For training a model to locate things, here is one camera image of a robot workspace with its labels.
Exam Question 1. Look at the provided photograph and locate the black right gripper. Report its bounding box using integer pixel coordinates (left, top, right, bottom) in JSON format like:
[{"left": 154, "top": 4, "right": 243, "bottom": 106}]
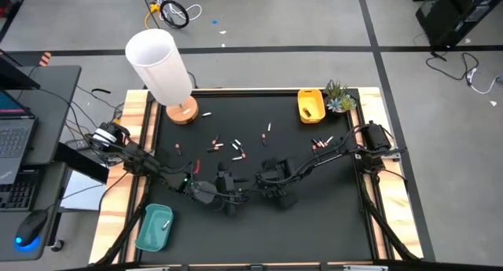
[{"left": 255, "top": 157, "right": 298, "bottom": 192}]

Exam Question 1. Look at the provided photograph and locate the black keyboard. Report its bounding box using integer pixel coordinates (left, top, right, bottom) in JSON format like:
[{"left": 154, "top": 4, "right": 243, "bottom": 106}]
[{"left": 0, "top": 175, "right": 39, "bottom": 212}]

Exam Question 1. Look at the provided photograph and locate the white cable with adapter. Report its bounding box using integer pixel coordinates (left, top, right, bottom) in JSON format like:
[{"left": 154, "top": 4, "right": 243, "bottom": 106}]
[{"left": 465, "top": 68, "right": 503, "bottom": 95}]

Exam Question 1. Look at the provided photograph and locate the white shade wooden base lamp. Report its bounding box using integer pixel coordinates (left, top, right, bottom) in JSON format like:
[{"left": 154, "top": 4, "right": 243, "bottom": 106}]
[{"left": 124, "top": 28, "right": 200, "bottom": 126}]

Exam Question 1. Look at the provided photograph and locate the black computer mouse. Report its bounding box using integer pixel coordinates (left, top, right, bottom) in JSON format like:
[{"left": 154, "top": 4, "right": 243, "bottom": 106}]
[{"left": 14, "top": 209, "right": 49, "bottom": 248}]

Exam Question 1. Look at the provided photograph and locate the yellow plastic bin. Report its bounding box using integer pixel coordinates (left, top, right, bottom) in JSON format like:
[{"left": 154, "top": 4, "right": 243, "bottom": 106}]
[{"left": 297, "top": 88, "right": 327, "bottom": 124}]

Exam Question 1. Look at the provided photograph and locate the teal plastic bin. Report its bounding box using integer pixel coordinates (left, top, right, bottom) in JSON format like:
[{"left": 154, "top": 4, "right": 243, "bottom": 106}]
[{"left": 134, "top": 203, "right": 174, "bottom": 252}]

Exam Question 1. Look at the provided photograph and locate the grey laptop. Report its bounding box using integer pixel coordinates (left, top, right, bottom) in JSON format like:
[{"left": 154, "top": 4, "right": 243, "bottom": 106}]
[{"left": 0, "top": 88, "right": 39, "bottom": 185}]

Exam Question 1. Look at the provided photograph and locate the light wooden table board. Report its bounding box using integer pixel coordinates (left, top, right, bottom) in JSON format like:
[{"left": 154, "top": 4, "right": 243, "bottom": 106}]
[
  {"left": 89, "top": 89, "right": 160, "bottom": 264},
  {"left": 355, "top": 86, "right": 425, "bottom": 260}
]

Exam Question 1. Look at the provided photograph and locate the yellow floor cable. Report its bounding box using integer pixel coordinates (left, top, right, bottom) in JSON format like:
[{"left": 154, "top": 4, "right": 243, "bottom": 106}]
[{"left": 144, "top": 2, "right": 162, "bottom": 30}]

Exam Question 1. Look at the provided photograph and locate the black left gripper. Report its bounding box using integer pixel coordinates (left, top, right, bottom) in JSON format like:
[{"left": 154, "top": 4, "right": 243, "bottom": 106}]
[{"left": 215, "top": 162, "right": 251, "bottom": 203}]

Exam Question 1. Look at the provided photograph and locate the potted succulent plant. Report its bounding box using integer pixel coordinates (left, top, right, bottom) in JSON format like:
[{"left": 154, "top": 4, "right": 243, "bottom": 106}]
[{"left": 324, "top": 79, "right": 358, "bottom": 114}]

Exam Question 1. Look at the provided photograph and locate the black side desk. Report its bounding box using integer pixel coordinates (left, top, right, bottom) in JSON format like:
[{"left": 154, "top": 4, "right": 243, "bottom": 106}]
[{"left": 0, "top": 64, "right": 83, "bottom": 262}]

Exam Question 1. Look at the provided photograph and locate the white floor cable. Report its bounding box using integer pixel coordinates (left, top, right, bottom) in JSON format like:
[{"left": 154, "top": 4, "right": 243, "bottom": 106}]
[{"left": 156, "top": 0, "right": 203, "bottom": 23}]

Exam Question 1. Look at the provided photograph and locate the black computer tower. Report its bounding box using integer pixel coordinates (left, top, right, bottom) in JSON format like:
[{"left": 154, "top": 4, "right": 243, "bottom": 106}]
[{"left": 415, "top": 0, "right": 503, "bottom": 48}]

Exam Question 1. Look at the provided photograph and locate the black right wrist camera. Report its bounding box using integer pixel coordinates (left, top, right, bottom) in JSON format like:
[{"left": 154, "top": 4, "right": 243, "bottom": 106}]
[{"left": 274, "top": 191, "right": 299, "bottom": 210}]

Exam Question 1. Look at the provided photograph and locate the black cable coil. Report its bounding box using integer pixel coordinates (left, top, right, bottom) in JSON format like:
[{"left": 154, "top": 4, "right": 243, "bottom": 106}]
[{"left": 159, "top": 0, "right": 190, "bottom": 30}]

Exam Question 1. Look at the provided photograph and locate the black monitor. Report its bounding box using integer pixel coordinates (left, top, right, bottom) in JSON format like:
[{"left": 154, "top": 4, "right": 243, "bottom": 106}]
[{"left": 0, "top": 49, "right": 42, "bottom": 90}]

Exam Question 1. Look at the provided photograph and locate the black floor cable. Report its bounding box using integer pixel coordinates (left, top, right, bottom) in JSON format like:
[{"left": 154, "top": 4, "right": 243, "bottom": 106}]
[{"left": 426, "top": 50, "right": 480, "bottom": 82}]

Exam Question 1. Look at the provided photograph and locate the black diagonal frame strut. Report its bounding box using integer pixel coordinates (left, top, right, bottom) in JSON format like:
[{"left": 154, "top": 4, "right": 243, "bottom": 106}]
[
  {"left": 96, "top": 176, "right": 152, "bottom": 264},
  {"left": 359, "top": 172, "right": 420, "bottom": 261}
]

